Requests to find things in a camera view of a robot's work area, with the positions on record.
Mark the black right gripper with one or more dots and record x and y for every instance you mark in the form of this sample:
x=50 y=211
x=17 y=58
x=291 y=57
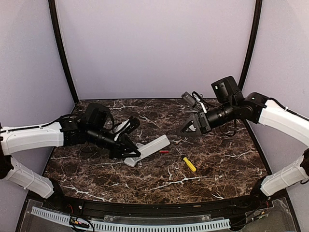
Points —
x=203 y=123

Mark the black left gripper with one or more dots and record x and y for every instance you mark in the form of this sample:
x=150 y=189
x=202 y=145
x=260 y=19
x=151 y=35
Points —
x=121 y=147

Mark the white remote control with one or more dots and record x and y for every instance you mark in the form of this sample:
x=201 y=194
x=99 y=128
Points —
x=154 y=146

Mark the yellow handled screwdriver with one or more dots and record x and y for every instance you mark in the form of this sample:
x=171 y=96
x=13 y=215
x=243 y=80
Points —
x=187 y=162

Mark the white air conditioner remote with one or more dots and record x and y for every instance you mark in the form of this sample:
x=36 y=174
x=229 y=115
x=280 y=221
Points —
x=132 y=161

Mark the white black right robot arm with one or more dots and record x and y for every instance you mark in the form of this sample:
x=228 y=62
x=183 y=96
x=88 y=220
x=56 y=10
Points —
x=258 y=109

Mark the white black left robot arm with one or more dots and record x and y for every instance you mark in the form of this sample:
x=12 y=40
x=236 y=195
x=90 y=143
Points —
x=95 y=126

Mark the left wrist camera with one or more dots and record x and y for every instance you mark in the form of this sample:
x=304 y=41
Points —
x=126 y=127

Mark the black front rail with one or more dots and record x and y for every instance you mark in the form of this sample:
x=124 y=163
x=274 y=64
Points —
x=229 y=208

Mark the white slotted cable duct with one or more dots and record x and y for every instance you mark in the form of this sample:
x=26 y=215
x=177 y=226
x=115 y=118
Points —
x=133 y=224

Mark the black right frame post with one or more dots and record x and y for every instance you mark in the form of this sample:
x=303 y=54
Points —
x=251 y=43

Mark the black frame post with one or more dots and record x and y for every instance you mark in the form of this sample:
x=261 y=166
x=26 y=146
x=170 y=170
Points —
x=61 y=50
x=251 y=43

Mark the black left frame post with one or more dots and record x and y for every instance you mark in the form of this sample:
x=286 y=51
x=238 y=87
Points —
x=61 y=50

